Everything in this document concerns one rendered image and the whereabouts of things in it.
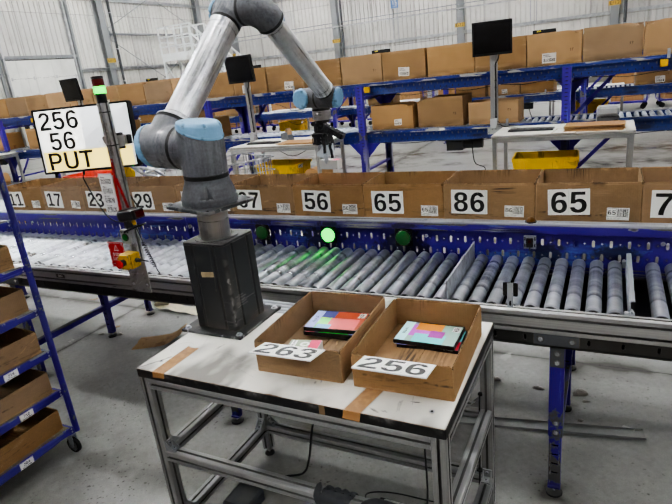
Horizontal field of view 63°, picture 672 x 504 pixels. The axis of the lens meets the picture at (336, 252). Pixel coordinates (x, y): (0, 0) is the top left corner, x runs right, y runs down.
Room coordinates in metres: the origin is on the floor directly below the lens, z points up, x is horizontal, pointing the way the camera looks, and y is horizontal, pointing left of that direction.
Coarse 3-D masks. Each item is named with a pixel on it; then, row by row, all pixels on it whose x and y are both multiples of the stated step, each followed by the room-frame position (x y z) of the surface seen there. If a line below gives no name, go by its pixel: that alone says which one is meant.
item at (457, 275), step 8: (472, 248) 2.21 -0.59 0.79; (464, 256) 2.08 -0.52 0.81; (472, 256) 2.20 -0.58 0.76; (464, 264) 2.07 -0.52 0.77; (456, 272) 1.96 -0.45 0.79; (464, 272) 2.07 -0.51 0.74; (448, 280) 1.85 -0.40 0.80; (456, 280) 1.95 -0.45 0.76; (448, 288) 1.85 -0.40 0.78; (456, 288) 1.95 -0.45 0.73; (448, 296) 1.84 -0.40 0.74
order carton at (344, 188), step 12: (312, 180) 2.94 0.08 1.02; (324, 180) 2.99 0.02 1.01; (336, 180) 2.95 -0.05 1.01; (348, 180) 2.92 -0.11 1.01; (360, 180) 2.89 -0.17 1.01; (300, 192) 2.73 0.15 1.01; (336, 192) 2.63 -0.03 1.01; (348, 192) 2.60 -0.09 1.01; (360, 192) 2.57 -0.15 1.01; (300, 204) 2.73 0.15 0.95; (336, 204) 2.64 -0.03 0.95; (360, 204) 2.58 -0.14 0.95; (348, 216) 2.61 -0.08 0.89; (360, 216) 2.58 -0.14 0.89
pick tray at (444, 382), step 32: (384, 320) 1.54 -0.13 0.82; (416, 320) 1.61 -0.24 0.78; (448, 320) 1.57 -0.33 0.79; (480, 320) 1.50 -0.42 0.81; (352, 352) 1.31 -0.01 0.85; (384, 352) 1.46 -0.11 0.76; (416, 352) 1.43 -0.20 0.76; (384, 384) 1.27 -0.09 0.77; (416, 384) 1.23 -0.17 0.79; (448, 384) 1.19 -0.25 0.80
